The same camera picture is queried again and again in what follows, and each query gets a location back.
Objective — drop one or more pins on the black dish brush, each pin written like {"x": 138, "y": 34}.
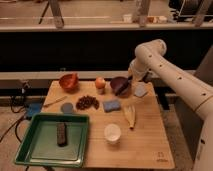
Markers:
{"x": 123, "y": 84}

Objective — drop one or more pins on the apple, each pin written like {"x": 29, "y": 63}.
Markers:
{"x": 100, "y": 82}

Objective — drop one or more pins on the wooden spatula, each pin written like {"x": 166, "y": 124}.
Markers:
{"x": 54, "y": 102}

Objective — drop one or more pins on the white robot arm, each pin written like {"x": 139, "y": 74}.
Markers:
{"x": 195, "y": 93}

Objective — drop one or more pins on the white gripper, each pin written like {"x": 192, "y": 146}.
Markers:
{"x": 137, "y": 70}

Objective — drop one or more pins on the green plastic tray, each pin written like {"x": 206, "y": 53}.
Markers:
{"x": 39, "y": 145}

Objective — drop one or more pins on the purple bowl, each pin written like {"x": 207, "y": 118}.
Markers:
{"x": 114, "y": 84}

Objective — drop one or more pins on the orange bowl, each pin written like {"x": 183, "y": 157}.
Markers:
{"x": 69, "y": 82}

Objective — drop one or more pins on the light blue cloth piece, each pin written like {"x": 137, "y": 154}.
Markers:
{"x": 140, "y": 90}

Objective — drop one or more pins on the grey round lid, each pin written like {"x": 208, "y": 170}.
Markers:
{"x": 67, "y": 108}

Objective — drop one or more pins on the wooden board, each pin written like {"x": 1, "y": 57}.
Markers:
{"x": 145, "y": 146}

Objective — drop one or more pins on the dark rectangular block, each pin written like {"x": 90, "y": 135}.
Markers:
{"x": 61, "y": 134}

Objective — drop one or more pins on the white cup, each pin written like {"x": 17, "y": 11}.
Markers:
{"x": 112, "y": 133}

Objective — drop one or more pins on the blue sponge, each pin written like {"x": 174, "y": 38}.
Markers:
{"x": 112, "y": 105}

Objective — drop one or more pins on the blue box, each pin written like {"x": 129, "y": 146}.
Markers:
{"x": 32, "y": 109}

